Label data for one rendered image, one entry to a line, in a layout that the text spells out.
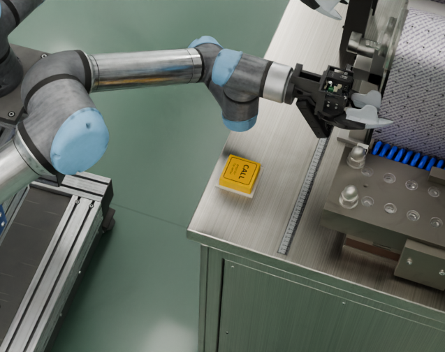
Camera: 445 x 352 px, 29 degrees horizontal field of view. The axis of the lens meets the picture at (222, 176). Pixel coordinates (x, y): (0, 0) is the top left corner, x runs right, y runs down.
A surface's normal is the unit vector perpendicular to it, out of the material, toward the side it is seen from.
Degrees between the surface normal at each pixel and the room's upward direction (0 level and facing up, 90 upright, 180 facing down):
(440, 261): 90
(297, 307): 90
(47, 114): 24
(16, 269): 0
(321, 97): 90
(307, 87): 90
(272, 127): 0
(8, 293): 0
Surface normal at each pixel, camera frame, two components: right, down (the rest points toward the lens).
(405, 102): -0.33, 0.76
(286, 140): 0.04, -0.57
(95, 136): 0.57, 0.65
